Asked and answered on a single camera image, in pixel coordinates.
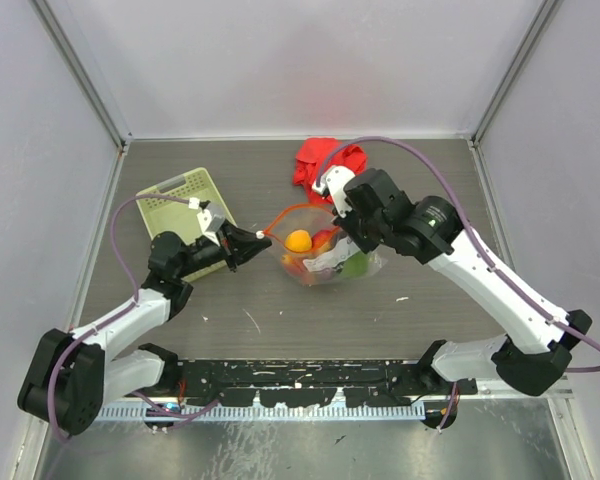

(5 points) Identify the green plastic basket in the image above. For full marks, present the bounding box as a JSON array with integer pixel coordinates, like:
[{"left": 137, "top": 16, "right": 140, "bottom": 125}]
[{"left": 136, "top": 167, "right": 234, "bottom": 252}]

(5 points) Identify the slotted cable duct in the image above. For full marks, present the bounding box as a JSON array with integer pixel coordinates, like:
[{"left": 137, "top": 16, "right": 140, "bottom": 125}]
[{"left": 96, "top": 399, "right": 425, "bottom": 422}]

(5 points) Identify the red crumpled cloth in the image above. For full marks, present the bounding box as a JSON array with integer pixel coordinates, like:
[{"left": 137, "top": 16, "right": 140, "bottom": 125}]
[{"left": 292, "top": 137, "right": 368, "bottom": 205}]

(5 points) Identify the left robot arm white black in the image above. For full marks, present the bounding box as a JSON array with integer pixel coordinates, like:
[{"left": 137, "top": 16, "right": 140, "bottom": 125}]
[{"left": 17, "top": 221, "right": 272, "bottom": 436}]

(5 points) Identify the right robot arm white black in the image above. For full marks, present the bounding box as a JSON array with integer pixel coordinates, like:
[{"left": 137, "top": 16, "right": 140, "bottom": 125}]
[{"left": 317, "top": 166, "right": 592, "bottom": 397}]

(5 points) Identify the yellow banana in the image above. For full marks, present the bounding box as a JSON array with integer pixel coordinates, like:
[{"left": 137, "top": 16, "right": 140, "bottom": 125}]
[{"left": 281, "top": 254, "right": 296, "bottom": 266}]

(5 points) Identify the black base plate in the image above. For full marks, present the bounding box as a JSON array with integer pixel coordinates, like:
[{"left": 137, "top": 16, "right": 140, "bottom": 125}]
[{"left": 122, "top": 358, "right": 479, "bottom": 409}]

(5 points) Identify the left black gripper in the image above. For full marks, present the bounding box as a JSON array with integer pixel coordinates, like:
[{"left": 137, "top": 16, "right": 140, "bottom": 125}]
[{"left": 176, "top": 220, "right": 270, "bottom": 279}]

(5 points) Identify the red apple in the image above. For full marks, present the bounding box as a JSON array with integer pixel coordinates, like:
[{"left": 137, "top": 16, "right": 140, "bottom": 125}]
[{"left": 311, "top": 229, "right": 337, "bottom": 256}]

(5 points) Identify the yellow orange fruit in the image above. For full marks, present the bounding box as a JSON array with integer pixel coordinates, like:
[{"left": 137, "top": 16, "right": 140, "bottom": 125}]
[{"left": 284, "top": 229, "right": 313, "bottom": 253}]

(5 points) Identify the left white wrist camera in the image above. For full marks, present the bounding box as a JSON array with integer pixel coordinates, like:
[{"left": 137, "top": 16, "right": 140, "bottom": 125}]
[{"left": 188, "top": 197, "right": 226, "bottom": 245}]

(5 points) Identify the clear zip top bag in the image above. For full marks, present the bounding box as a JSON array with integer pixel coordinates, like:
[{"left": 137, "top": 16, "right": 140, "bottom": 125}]
[{"left": 259, "top": 203, "right": 385, "bottom": 286}]

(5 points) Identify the green leafy vegetable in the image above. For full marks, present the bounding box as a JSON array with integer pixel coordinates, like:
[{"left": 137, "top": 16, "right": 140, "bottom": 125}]
[{"left": 340, "top": 252, "right": 369, "bottom": 279}]

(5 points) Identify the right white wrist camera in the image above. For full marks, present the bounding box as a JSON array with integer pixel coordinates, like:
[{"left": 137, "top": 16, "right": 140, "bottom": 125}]
[{"left": 312, "top": 165, "right": 355, "bottom": 218}]

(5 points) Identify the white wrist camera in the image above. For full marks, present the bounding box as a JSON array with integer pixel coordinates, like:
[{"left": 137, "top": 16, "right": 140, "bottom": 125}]
[
  {"left": 188, "top": 197, "right": 226, "bottom": 245},
  {"left": 312, "top": 165, "right": 355, "bottom": 218}
]

